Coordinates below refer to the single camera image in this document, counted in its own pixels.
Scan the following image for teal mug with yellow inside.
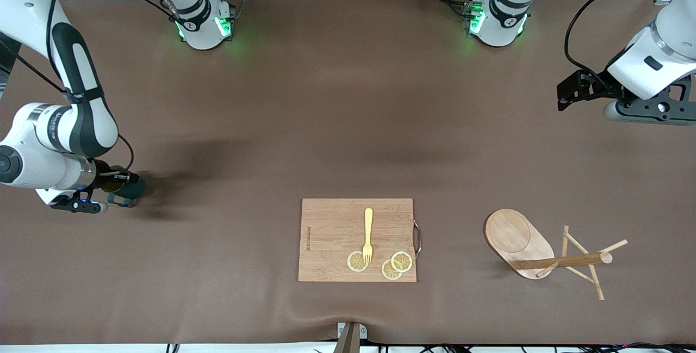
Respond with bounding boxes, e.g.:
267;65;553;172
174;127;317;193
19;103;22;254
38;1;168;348
106;167;147;208

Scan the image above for wooden mug tree rack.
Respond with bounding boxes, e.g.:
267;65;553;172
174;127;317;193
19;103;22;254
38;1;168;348
483;208;629;301

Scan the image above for brown table mat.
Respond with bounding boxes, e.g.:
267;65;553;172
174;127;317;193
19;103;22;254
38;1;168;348
0;0;696;345

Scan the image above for yellow plastic fork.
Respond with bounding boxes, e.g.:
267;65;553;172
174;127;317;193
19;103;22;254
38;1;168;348
362;208;375;265

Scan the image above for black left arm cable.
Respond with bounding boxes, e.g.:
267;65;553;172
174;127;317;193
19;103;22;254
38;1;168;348
564;0;667;90

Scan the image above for bamboo cutting board, metal handle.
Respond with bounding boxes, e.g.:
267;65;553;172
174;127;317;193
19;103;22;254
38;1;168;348
298;198;422;283

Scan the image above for aluminium camera mount profile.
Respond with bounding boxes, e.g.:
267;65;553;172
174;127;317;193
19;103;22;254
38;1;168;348
333;321;368;353

